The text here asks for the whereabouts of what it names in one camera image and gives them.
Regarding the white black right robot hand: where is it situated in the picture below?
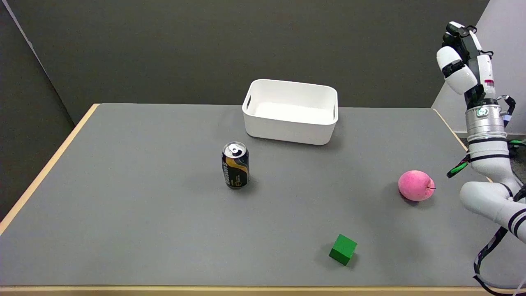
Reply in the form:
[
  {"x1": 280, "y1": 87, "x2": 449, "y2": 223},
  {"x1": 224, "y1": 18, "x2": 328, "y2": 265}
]
[{"x1": 436, "y1": 21, "x2": 496, "y2": 103}]

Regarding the black gold drink can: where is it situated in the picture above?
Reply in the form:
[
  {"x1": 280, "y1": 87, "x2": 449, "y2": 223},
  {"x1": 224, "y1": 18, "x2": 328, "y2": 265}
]
[{"x1": 222, "y1": 142, "x2": 250, "y2": 190}]

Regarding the pink toy peach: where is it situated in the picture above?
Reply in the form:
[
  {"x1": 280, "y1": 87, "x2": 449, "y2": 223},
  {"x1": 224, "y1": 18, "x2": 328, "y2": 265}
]
[{"x1": 398, "y1": 170, "x2": 436, "y2": 202}]

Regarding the white plastic storage bin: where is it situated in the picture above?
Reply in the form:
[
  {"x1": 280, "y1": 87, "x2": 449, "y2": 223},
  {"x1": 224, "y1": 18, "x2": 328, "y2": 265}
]
[{"x1": 242, "y1": 79, "x2": 339, "y2": 146}]

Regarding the green cube block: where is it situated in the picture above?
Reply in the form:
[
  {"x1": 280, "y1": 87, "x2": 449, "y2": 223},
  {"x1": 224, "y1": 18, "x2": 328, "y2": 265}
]
[{"x1": 329, "y1": 234, "x2": 358, "y2": 266}]

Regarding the black robot cable harness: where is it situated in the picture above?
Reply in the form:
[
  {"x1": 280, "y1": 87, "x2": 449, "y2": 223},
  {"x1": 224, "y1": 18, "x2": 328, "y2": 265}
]
[{"x1": 447, "y1": 95, "x2": 526, "y2": 296}]

